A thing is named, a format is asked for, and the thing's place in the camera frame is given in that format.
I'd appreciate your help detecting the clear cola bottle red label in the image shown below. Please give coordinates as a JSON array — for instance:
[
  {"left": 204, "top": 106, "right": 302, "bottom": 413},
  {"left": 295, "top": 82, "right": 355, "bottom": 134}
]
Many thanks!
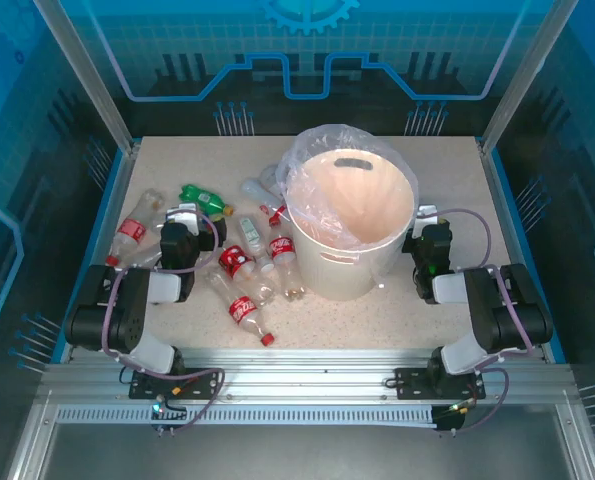
[
  {"left": 204, "top": 269, "right": 277, "bottom": 348},
  {"left": 268, "top": 227, "right": 307, "bottom": 303},
  {"left": 105, "top": 187, "right": 167, "bottom": 267}
]

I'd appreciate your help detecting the bottle with red graphic label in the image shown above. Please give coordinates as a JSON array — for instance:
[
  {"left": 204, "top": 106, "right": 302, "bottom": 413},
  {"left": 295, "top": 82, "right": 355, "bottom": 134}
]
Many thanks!
[{"left": 218, "top": 244, "right": 277, "bottom": 307}]

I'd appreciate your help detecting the green plastic bottle yellow cap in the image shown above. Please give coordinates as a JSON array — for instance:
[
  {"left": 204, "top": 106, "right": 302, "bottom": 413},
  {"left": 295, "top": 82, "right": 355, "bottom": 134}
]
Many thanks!
[{"left": 178, "top": 183, "right": 236, "bottom": 218}]

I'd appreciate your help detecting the small bottle green white label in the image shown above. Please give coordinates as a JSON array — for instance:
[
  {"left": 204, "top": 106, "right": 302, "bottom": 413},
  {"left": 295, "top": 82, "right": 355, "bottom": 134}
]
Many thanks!
[{"left": 237, "top": 214, "right": 276, "bottom": 274}]

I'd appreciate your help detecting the milky bottle with red cap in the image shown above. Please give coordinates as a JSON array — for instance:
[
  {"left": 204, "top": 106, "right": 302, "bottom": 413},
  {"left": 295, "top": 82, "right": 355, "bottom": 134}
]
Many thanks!
[{"left": 240, "top": 178, "right": 289, "bottom": 227}]

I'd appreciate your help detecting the clear plastic bin liner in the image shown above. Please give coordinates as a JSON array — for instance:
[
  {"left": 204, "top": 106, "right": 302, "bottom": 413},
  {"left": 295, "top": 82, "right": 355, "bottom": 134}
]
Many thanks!
[{"left": 275, "top": 122, "right": 420, "bottom": 292}]

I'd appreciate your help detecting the black connector box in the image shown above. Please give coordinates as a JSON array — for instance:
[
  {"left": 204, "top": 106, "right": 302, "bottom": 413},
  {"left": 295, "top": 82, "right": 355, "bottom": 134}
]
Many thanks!
[
  {"left": 150, "top": 403, "right": 189, "bottom": 435},
  {"left": 434, "top": 403, "right": 467, "bottom": 436}
]

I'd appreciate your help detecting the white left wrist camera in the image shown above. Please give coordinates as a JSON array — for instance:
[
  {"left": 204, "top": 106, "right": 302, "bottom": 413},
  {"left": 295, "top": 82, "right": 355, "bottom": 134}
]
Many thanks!
[{"left": 165, "top": 201, "right": 202, "bottom": 235}]

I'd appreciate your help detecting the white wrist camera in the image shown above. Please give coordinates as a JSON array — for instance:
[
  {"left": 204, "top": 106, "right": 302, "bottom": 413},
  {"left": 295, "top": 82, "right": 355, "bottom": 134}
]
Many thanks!
[
  {"left": 165, "top": 201, "right": 202, "bottom": 235},
  {"left": 414, "top": 203, "right": 441, "bottom": 227}
]

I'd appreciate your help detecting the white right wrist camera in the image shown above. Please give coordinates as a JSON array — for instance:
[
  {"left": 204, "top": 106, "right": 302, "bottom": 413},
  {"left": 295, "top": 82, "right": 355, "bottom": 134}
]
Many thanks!
[{"left": 414, "top": 203, "right": 441, "bottom": 227}]

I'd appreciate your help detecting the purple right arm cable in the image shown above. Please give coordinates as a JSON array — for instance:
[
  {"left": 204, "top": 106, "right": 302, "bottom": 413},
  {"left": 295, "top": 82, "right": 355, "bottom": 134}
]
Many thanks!
[{"left": 429, "top": 206, "right": 537, "bottom": 435}]

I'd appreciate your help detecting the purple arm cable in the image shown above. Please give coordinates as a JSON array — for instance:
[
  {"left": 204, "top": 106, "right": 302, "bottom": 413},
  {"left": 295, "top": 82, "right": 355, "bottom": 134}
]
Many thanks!
[
  {"left": 429, "top": 206, "right": 537, "bottom": 435},
  {"left": 99, "top": 208, "right": 227, "bottom": 434}
]

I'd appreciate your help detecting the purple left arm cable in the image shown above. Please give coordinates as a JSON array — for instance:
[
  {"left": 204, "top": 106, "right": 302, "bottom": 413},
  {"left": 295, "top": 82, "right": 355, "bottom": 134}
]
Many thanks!
[{"left": 99, "top": 208, "right": 227, "bottom": 434}]

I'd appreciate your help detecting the aluminium frame post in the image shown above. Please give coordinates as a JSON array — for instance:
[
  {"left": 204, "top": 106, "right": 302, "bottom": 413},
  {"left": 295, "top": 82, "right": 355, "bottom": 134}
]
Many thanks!
[
  {"left": 32, "top": 0, "right": 141, "bottom": 154},
  {"left": 480, "top": 0, "right": 581, "bottom": 154}
]

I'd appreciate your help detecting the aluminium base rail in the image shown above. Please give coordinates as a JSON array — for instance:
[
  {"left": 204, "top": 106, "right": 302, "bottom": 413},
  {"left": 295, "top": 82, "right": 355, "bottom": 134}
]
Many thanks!
[{"left": 39, "top": 346, "right": 576, "bottom": 407}]

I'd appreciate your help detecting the slotted grey cable duct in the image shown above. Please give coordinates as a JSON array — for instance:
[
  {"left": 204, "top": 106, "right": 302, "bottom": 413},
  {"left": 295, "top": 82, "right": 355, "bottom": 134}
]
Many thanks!
[{"left": 55, "top": 403, "right": 439, "bottom": 427}]

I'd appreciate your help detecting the grey metal base plate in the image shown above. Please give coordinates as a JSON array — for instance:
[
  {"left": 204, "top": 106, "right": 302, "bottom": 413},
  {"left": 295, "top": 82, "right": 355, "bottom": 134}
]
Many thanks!
[{"left": 6, "top": 422, "right": 595, "bottom": 480}]

